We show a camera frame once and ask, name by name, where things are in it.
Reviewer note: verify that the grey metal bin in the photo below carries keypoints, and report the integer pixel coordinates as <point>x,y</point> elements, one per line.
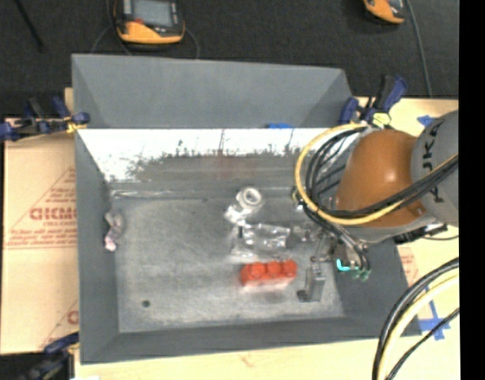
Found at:
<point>179,259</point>

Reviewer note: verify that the black cylinder on white bracket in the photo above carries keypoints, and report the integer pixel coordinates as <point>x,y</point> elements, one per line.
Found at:
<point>413,236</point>

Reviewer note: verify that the red three-knob block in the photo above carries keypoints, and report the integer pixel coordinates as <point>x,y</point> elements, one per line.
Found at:
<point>267,273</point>

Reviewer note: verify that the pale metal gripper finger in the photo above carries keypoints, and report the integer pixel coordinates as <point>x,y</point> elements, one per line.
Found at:
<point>308,281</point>
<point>318,287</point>

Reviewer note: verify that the clear plastic packet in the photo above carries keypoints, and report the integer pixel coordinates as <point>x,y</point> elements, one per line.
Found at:
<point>262,238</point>

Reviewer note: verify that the pale pink cloth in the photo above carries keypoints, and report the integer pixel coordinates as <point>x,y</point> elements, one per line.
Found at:
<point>113,230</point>

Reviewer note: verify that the brown cardboard board red print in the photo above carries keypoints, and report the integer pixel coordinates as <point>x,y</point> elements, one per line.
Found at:
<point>36,251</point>

